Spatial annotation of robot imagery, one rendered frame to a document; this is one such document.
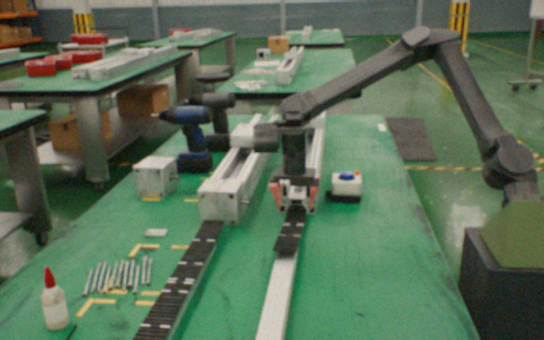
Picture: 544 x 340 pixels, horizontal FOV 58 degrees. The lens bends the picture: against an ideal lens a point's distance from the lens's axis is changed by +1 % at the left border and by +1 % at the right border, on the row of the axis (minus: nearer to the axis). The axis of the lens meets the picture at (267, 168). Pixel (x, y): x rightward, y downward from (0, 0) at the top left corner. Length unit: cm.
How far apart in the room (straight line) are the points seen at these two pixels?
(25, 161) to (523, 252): 246
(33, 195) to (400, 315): 239
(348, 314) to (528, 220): 41
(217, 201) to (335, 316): 46
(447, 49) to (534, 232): 50
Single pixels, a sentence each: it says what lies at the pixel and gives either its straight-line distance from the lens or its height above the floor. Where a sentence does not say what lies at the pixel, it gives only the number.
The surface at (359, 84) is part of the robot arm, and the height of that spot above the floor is 111.
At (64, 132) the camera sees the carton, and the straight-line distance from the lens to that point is 416.
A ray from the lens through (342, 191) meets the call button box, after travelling 134.
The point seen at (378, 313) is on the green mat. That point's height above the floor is 78.
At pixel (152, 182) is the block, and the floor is 83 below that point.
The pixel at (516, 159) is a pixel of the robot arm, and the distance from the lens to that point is 120.
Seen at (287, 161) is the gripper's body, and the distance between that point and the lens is 116.
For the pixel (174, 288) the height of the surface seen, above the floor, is 81.
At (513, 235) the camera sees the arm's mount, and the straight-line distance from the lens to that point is 111.
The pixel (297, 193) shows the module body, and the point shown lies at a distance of 130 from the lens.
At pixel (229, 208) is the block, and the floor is 83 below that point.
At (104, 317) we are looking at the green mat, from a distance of 97.
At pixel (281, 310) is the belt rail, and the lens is 87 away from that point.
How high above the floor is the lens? 132
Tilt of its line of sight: 19 degrees down
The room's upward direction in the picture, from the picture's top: 2 degrees counter-clockwise
